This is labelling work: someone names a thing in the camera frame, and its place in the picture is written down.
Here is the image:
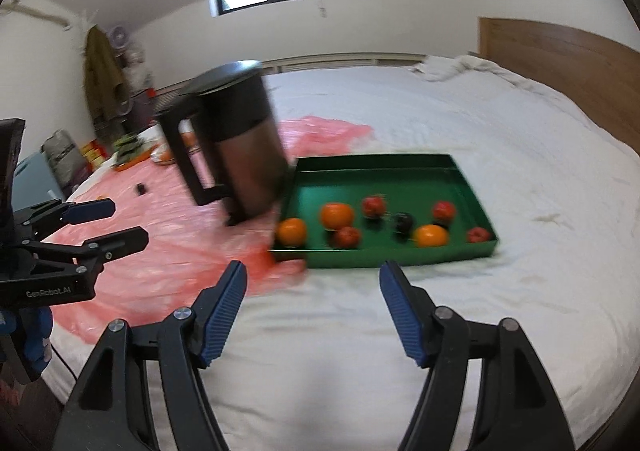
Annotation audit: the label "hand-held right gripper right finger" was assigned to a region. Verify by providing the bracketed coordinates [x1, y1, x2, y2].
[379, 260, 576, 451]

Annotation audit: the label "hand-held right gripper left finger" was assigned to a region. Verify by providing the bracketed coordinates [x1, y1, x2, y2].
[64, 260, 248, 451]

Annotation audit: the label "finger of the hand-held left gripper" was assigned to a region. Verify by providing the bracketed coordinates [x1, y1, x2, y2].
[22, 225, 150, 266]
[14, 197, 116, 238]

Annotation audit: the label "large red apple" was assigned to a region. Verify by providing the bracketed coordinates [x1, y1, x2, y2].
[332, 226, 363, 250]

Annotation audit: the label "green tray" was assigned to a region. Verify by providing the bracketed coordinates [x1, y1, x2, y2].
[267, 153, 501, 270]

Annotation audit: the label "person's left hand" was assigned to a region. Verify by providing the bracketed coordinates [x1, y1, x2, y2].
[0, 305, 54, 374]

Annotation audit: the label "pink plastic sheet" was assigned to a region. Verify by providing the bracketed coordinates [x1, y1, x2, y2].
[47, 115, 376, 347]

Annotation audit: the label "red and yellow boxes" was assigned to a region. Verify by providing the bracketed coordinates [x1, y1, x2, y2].
[79, 140, 109, 168]

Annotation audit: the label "grey bag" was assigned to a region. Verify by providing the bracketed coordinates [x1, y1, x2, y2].
[42, 129, 84, 182]

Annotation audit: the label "orange oval plate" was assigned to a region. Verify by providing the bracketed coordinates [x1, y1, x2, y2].
[113, 146, 157, 173]

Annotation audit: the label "light blue suitcase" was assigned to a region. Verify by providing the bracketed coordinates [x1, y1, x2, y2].
[11, 150, 67, 212]

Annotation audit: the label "leafy green vegetable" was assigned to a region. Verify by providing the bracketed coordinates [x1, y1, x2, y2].
[112, 133, 147, 158]

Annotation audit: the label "white bedsheet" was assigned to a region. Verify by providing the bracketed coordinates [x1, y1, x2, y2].
[42, 53, 640, 451]

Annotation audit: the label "purple bin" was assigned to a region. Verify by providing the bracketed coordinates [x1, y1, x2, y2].
[130, 89, 157, 132]

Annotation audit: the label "olive green coat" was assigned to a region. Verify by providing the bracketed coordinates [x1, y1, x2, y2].
[83, 25, 126, 122]

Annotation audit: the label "clear plastic bags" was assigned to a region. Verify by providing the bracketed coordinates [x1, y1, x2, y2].
[124, 45, 154, 92]

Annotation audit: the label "dark steel kettle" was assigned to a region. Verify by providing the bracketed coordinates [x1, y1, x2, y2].
[153, 60, 296, 228]

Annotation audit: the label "crumpled white cloth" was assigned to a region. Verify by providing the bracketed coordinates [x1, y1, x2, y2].
[409, 53, 503, 83]

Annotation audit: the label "wooden headboard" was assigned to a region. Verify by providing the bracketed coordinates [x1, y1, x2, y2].
[477, 16, 640, 155]

